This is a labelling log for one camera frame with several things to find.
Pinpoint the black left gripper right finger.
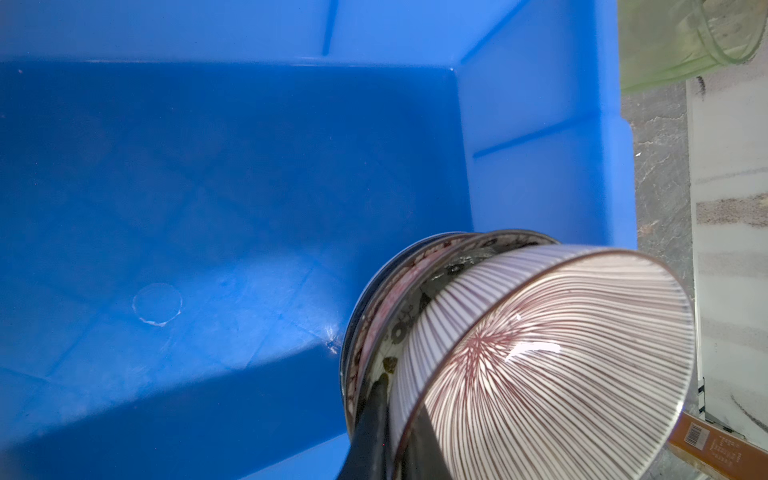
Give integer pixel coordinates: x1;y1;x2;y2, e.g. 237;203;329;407
402;405;453;480

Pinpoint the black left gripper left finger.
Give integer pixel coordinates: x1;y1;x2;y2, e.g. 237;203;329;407
337;373;390;480

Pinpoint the red pink glass bowl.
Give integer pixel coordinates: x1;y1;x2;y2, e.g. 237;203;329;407
389;244;695;479

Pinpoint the blue plastic bin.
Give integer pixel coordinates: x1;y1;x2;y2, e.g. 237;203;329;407
1;1;637;479

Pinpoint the brown bottle black cap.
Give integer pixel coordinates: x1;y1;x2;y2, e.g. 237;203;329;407
667;413;768;480

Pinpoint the green transparent cup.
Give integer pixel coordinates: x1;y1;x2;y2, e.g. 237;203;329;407
618;0;767;93

